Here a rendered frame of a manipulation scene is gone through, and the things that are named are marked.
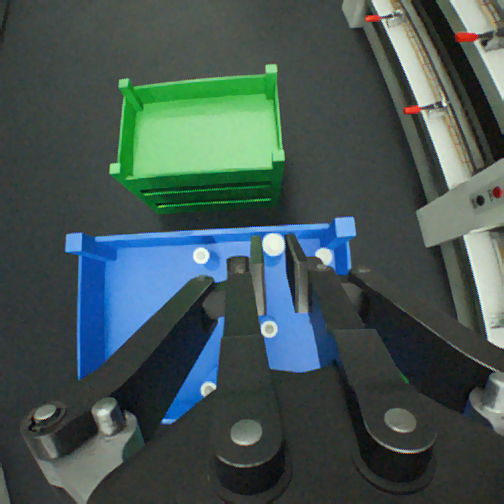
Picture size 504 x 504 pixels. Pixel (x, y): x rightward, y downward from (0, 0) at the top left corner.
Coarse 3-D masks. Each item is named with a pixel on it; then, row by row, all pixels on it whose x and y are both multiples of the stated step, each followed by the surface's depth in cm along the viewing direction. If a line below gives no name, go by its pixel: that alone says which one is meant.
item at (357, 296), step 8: (312, 256) 18; (312, 264) 16; (344, 280) 14; (344, 288) 13; (352, 288) 13; (352, 296) 13; (360, 296) 13; (368, 296) 13; (360, 304) 13; (368, 304) 13
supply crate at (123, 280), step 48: (96, 240) 31; (144, 240) 32; (192, 240) 33; (240, 240) 34; (336, 240) 29; (96, 288) 33; (144, 288) 35; (288, 288) 34; (96, 336) 32; (288, 336) 33; (192, 384) 33
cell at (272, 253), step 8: (264, 240) 21; (272, 240) 21; (280, 240) 21; (264, 248) 21; (272, 248) 20; (280, 248) 21; (264, 256) 22; (272, 256) 21; (280, 256) 22; (272, 264) 25
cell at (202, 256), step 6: (198, 252) 29; (204, 252) 29; (210, 252) 30; (198, 258) 29; (204, 258) 29; (210, 258) 29; (216, 258) 33; (198, 264) 29; (204, 264) 29; (210, 264) 31; (216, 264) 33; (210, 270) 35
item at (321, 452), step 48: (288, 384) 7; (336, 384) 6; (192, 432) 5; (288, 432) 5; (336, 432) 5; (480, 432) 5; (144, 480) 4; (192, 480) 4; (288, 480) 4; (336, 480) 4; (384, 480) 4; (432, 480) 4; (480, 480) 4
